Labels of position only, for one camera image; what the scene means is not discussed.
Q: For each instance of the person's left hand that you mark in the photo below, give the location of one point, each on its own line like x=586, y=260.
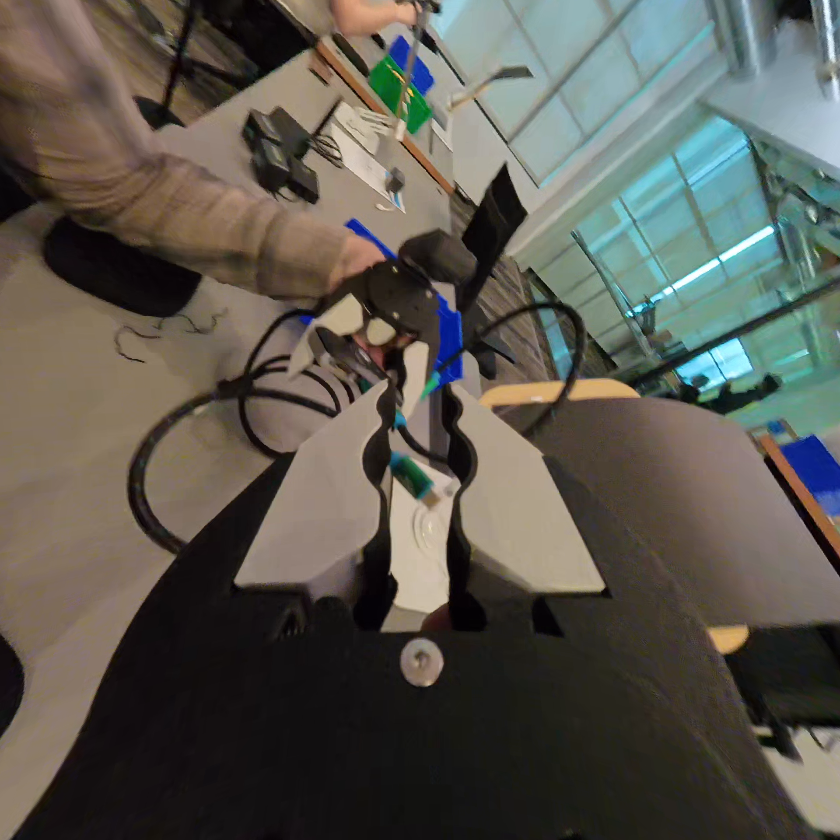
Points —
x=357, y=260

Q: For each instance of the black board with wooden edge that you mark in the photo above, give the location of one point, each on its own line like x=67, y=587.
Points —
x=683, y=499

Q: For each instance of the white stand base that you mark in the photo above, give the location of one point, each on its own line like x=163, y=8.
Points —
x=420, y=551

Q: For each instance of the person's left forearm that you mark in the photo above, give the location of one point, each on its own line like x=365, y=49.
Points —
x=197, y=197

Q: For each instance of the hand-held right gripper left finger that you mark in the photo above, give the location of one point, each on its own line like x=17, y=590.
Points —
x=309, y=525

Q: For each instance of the black stand pole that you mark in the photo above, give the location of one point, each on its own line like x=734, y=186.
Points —
x=735, y=335

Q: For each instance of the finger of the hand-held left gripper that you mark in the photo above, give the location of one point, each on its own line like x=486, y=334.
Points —
x=414, y=365
x=305, y=352

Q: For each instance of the black box device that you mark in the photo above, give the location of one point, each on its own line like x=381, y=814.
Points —
x=282, y=151

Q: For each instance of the green plastic bin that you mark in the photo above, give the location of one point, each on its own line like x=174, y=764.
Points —
x=400, y=85

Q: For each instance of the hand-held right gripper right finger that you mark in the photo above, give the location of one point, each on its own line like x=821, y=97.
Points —
x=532, y=525

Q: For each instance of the black office chair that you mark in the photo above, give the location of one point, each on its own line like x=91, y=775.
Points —
x=492, y=223

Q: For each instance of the small blue bin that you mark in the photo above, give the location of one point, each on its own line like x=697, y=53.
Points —
x=814, y=473

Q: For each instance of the black hdmi switch box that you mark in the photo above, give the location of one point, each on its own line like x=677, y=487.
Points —
x=344, y=361

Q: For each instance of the blue divided plastic bin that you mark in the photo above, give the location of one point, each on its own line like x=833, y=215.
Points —
x=450, y=335

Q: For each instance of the black textured pad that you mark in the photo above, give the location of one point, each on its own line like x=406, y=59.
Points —
x=112, y=269

